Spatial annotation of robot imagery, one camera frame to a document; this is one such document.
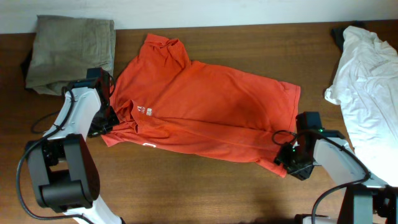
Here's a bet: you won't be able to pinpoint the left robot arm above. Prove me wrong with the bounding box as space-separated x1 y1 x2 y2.
16 68 124 224

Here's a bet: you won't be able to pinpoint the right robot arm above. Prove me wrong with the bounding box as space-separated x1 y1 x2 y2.
274 112 397 224

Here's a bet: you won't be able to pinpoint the folded olive green trousers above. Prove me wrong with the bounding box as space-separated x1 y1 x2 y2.
25 15 116 95

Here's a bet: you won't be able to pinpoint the black garment under white shirt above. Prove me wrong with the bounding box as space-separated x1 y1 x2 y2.
330 21 367 53

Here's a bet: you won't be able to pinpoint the orange polo shirt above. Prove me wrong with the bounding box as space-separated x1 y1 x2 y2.
103 34 300 176

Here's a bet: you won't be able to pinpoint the white t-shirt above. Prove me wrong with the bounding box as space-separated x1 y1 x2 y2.
325 26 397 186

